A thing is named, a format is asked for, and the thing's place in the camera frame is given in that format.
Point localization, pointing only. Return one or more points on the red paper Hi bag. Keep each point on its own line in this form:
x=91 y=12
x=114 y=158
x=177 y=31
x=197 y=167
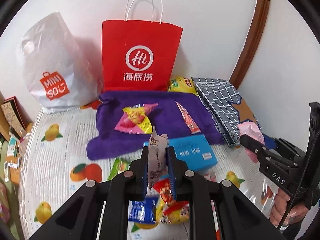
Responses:
x=137 y=54

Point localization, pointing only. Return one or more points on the blue white snack packet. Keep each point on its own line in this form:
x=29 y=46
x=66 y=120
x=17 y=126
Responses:
x=144 y=211

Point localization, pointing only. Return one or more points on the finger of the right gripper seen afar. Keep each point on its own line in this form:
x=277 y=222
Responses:
x=260 y=151

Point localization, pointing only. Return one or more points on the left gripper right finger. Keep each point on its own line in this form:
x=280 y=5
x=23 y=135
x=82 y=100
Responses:
x=216 y=210

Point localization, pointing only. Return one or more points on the yellow cartoon snack packet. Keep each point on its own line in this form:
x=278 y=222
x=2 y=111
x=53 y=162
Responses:
x=175 y=213

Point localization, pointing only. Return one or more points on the grey checked star cloth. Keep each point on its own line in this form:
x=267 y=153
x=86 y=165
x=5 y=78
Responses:
x=226 y=105

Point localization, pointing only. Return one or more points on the blue tissue pack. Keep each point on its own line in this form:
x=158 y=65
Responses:
x=195 y=151

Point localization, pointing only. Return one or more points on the pink chips bag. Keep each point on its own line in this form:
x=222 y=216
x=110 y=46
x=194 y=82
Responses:
x=252 y=130

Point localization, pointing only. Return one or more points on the white Miniso plastic bag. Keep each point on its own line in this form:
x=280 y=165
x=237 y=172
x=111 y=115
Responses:
x=55 y=70

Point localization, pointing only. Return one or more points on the brown patterned box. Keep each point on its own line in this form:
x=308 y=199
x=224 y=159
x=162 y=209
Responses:
x=17 y=120

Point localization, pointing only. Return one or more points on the slim pink red snack stick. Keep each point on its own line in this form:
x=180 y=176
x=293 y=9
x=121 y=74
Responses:
x=191 y=124

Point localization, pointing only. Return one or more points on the brown wooden door frame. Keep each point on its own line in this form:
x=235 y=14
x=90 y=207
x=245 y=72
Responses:
x=251 y=43

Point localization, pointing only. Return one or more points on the yellow chips bag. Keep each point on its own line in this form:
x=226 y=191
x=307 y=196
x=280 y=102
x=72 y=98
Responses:
x=182 y=85

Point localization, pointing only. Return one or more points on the red snack packet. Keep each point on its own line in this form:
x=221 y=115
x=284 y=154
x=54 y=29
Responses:
x=163 y=188

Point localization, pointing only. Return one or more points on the yellow pink snack packet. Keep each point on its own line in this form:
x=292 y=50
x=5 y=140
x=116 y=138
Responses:
x=135 y=119

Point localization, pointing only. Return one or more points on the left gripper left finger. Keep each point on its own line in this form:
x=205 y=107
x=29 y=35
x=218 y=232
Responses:
x=99 y=210

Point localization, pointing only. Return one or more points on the right hand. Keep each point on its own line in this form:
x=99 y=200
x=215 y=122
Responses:
x=296 y=214

